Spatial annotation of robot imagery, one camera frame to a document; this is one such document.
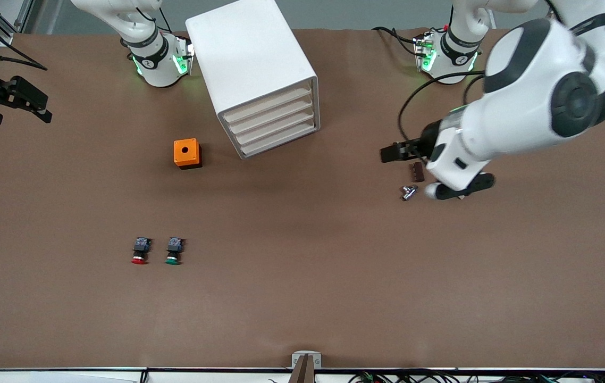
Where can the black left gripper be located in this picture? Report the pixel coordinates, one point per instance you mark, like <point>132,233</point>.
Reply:
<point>423,142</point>

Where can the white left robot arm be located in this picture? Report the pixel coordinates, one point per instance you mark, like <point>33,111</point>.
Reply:
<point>520,106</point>

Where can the cream plastic drawer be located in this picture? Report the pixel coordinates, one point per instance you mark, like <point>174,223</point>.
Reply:
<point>270,136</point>
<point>270,125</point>

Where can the red push button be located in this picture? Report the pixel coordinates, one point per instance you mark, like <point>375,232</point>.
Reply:
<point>141,249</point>

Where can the white drawer cabinet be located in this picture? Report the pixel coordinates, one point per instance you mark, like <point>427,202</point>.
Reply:
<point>249,48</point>

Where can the green push button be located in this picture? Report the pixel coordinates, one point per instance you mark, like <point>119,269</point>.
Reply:
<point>174,249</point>

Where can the small brown block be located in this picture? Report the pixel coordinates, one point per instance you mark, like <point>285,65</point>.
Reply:
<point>418,172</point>

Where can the chrome pipe fitting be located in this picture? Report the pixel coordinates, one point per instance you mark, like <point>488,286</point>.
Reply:
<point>409,193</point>

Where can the brown table mat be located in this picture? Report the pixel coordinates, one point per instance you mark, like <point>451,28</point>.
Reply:
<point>302,266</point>

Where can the orange button enclosure box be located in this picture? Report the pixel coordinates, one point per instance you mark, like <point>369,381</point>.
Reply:
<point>185,151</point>

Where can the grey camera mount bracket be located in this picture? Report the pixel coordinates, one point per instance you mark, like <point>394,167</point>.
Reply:
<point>306,360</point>

